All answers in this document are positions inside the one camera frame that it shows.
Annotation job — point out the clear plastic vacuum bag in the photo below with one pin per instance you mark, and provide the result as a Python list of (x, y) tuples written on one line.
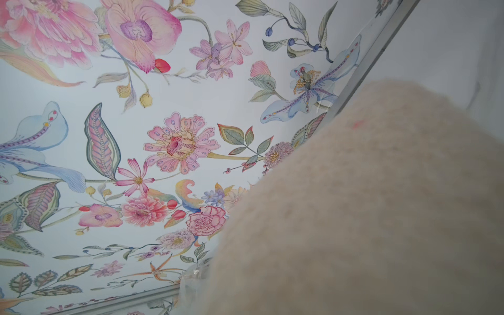
[(464, 59)]

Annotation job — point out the beige knitted blanket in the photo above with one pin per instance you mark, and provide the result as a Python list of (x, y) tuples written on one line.
[(374, 216)]

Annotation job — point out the left aluminium corner post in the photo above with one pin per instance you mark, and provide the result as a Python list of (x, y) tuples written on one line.
[(369, 60)]

